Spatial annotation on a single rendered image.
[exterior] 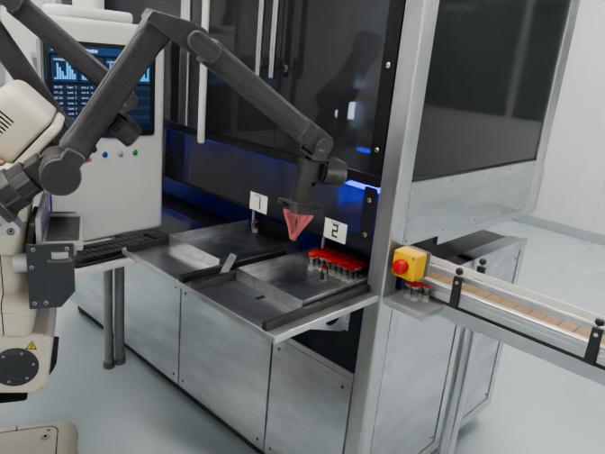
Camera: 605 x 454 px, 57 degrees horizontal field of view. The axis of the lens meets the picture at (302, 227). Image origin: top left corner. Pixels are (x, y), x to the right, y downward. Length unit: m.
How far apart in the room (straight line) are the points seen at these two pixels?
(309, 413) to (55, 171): 1.17
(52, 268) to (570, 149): 5.37
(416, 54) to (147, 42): 0.65
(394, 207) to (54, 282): 0.86
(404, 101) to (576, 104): 4.73
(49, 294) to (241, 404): 1.03
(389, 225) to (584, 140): 4.70
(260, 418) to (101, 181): 1.03
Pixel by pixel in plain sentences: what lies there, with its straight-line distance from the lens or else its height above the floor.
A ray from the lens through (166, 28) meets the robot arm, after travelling 1.18.
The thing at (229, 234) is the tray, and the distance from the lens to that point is 1.97.
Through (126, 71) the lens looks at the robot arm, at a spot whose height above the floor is 1.44.
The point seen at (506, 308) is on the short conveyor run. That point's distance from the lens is 1.54.
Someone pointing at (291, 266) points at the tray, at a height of 0.88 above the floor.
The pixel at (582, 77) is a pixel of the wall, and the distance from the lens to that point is 6.13.
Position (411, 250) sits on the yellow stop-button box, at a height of 1.03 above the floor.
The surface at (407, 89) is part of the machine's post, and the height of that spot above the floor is 1.45.
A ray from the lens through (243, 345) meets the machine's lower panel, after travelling 2.11.
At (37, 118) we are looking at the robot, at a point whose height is 1.32.
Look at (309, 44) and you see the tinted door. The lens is 1.70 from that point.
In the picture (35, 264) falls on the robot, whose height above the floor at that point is 1.00.
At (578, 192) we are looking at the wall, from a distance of 6.16.
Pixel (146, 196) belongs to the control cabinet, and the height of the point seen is 0.94.
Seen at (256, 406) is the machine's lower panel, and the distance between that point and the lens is 2.16.
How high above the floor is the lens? 1.51
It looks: 17 degrees down
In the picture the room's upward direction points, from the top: 6 degrees clockwise
